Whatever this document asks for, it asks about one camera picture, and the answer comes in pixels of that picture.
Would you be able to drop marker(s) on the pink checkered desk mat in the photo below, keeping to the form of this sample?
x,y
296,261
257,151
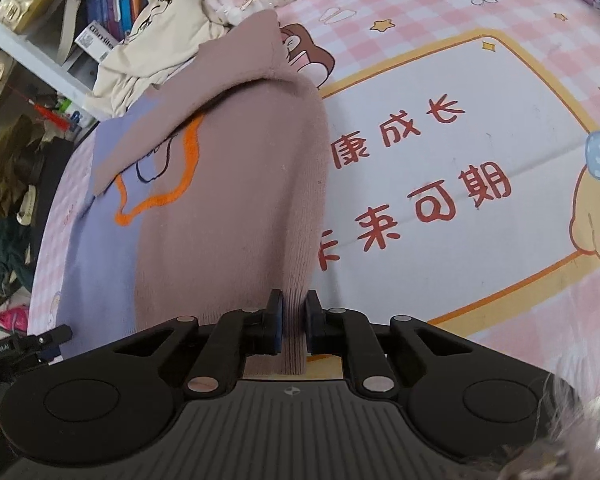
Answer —
x,y
464,172

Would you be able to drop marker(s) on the cream folded garment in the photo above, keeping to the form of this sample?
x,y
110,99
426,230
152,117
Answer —
x,y
165,36

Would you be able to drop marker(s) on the white Gorilla book box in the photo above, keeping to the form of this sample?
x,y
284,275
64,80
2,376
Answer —
x,y
96,41

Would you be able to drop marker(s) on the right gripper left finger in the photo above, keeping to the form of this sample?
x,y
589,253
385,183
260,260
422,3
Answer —
x,y
238,335

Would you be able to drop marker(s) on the purple and mauve sweater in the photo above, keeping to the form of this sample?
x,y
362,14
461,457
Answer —
x,y
206,195

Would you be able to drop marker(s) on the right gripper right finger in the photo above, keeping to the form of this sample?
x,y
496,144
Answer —
x,y
349,335

